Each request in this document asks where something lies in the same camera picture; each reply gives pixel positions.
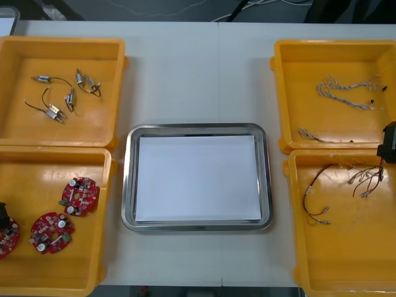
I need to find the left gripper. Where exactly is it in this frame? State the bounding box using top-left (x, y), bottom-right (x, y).
top-left (0, 202), bottom-right (10, 229)

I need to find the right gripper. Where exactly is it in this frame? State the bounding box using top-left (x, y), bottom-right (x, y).
top-left (376, 144), bottom-right (396, 171)

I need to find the round red circuit board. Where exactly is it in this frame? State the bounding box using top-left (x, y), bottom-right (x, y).
top-left (0, 216), bottom-right (21, 260)
top-left (29, 212), bottom-right (77, 255)
top-left (58, 176), bottom-right (99, 218)

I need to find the blue-white twisted wire harness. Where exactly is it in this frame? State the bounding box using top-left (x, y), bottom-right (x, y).
top-left (297, 127), bottom-right (355, 144)
top-left (316, 74), bottom-right (389, 111)

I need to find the blue label metal solenoid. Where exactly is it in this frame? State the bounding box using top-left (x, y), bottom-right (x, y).
top-left (41, 87), bottom-right (67, 124)

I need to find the white label metal solenoid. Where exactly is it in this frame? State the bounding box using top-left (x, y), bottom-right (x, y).
top-left (24, 98), bottom-right (61, 117)

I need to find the steel tray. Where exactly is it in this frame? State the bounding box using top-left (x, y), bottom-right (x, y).
top-left (121, 123), bottom-right (275, 233)

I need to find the yellow-orange plastic bin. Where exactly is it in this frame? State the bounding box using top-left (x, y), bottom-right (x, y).
top-left (0, 145), bottom-right (118, 297)
top-left (0, 35), bottom-right (129, 152)
top-left (283, 148), bottom-right (396, 297)
top-left (269, 38), bottom-right (396, 155)

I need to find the person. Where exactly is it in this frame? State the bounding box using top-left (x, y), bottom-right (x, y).
top-left (304, 0), bottom-right (396, 24)

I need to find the white paper sheet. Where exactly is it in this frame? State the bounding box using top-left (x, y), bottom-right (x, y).
top-left (134, 134), bottom-right (263, 223)

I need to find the grey-rimmed tray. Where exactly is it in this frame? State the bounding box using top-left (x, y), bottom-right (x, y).
top-left (0, 6), bottom-right (20, 38)

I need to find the black equipment base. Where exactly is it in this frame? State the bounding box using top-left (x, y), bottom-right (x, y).
top-left (18, 0), bottom-right (86, 21)

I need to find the white floor cable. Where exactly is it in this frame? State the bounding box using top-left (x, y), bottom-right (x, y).
top-left (247, 0), bottom-right (312, 7)

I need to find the black floor cable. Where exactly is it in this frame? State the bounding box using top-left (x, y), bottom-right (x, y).
top-left (210, 0), bottom-right (257, 22)

